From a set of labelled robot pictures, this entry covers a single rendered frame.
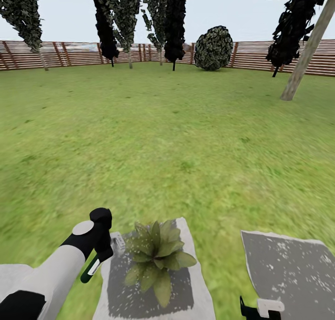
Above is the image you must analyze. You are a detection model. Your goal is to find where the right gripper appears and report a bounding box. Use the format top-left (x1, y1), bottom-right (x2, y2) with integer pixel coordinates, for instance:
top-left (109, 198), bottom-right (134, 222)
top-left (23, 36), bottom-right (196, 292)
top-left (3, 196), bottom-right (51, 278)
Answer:
top-left (241, 302), bottom-right (280, 320)

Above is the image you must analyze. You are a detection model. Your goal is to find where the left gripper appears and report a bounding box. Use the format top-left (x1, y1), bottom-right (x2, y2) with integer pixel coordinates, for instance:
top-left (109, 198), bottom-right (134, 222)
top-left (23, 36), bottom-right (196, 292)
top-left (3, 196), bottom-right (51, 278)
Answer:
top-left (94, 236), bottom-right (114, 263)

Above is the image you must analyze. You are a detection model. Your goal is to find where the insectifuge atomizer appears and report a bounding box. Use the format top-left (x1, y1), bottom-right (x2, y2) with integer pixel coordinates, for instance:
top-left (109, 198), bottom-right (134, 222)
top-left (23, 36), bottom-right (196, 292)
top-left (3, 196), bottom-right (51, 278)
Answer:
top-left (80, 255), bottom-right (102, 283)

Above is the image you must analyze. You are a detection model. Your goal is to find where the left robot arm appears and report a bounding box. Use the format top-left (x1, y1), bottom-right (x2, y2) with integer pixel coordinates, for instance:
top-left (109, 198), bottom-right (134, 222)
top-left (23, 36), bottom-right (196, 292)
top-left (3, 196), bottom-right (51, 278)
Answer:
top-left (0, 208), bottom-right (126, 320)

